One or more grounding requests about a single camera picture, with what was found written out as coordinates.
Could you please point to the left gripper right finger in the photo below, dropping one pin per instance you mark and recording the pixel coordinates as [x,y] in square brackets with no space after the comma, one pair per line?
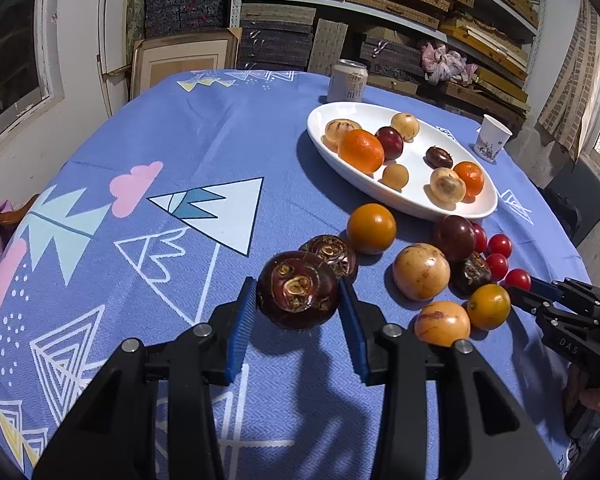
[484,433]

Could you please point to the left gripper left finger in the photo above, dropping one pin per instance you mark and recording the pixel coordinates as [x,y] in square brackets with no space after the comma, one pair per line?
[109,433]

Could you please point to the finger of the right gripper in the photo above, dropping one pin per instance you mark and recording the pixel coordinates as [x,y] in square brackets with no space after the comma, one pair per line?
[555,291]
[531,303]

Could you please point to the tan round passion fruit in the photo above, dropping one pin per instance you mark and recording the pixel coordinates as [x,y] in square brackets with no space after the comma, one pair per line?
[421,271]

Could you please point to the orange tangerine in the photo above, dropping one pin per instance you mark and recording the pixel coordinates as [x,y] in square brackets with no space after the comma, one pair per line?
[473,177]

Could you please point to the tan speckled round fruit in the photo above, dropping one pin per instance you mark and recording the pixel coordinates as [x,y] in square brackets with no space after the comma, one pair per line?
[447,186]

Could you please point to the yellow orange round fruit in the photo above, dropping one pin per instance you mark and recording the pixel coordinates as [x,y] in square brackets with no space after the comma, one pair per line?
[371,229]

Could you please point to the dark red plum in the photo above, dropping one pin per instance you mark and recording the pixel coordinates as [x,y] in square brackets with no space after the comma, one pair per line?
[391,142]

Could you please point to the pale yellow round fruit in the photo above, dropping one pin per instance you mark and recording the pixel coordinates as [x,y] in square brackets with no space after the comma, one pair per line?
[406,124]

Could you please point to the small orange citrus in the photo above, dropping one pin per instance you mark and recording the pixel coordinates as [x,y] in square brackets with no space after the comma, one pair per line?
[361,150]

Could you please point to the small yellow citrus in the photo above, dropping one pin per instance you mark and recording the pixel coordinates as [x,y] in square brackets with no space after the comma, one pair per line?
[488,307]

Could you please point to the yellow blushed round fruit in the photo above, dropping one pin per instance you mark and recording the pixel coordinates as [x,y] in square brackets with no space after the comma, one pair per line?
[442,323]

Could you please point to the dark purple plum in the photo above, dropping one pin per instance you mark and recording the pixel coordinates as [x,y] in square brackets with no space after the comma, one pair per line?
[455,237]

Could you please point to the white oval plate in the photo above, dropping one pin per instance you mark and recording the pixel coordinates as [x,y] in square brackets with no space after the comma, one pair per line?
[416,198]

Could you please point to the white floral paper cup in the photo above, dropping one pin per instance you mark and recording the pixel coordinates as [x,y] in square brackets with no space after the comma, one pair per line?
[491,139]

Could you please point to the small tan round fruit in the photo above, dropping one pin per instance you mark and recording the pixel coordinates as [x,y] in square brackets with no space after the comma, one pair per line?
[395,176]

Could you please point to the pink crumpled cloth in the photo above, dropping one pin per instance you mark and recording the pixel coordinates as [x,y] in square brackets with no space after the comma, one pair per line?
[441,65]

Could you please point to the halved pale fruit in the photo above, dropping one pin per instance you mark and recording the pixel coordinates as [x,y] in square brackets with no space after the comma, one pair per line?
[335,130]

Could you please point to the metal storage shelf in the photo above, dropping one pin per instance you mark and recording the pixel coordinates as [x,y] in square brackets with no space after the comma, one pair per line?
[384,35]

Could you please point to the silver beverage can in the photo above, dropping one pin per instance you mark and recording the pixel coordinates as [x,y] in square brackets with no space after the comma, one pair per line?
[347,81]

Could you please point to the framed picture cardboard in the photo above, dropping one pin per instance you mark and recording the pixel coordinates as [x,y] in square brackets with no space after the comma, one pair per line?
[157,58]

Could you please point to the window frame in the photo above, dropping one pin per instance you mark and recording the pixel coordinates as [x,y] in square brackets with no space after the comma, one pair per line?
[29,58]

